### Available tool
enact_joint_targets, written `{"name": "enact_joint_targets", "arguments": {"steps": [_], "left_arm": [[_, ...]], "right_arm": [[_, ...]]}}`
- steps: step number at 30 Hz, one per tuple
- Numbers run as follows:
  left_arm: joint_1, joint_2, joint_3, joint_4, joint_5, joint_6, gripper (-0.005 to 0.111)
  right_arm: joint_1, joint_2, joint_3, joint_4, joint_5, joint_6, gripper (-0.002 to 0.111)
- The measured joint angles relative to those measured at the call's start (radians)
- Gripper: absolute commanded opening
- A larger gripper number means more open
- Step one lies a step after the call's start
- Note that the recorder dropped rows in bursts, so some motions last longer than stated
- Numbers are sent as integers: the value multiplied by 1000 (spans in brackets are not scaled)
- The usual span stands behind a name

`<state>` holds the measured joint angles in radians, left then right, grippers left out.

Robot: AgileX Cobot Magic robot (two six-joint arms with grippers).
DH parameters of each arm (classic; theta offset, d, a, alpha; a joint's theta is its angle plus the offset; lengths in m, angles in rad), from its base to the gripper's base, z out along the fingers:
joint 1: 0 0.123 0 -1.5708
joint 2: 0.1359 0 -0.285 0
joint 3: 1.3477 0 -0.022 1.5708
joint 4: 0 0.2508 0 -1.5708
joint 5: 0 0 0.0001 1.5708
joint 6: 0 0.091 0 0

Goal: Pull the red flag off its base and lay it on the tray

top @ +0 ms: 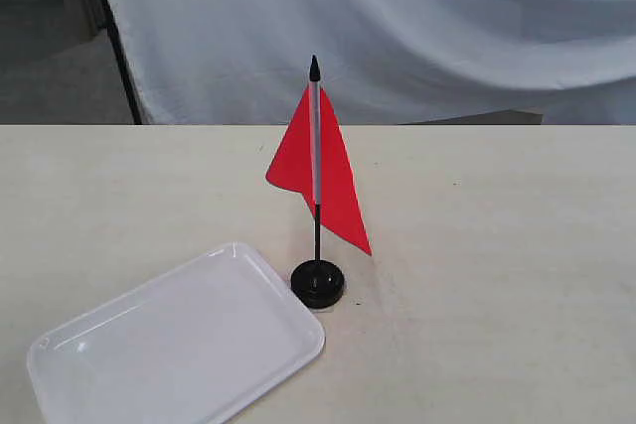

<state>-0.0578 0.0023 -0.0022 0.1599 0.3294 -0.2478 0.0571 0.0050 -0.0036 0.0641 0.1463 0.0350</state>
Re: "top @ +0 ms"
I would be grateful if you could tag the red flag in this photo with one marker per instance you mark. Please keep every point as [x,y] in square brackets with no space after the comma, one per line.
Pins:
[312,160]

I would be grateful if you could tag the small black object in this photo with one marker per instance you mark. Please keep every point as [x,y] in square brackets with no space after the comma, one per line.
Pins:
[318,284]

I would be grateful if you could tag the white draped backdrop cloth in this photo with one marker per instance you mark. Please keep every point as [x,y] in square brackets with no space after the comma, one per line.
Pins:
[382,61]

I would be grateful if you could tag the white rectangular plastic tray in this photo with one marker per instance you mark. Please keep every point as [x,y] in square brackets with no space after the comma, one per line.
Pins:
[197,344]

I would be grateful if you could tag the black backdrop frame pole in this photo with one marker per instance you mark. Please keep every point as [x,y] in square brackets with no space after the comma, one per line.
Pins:
[125,75]

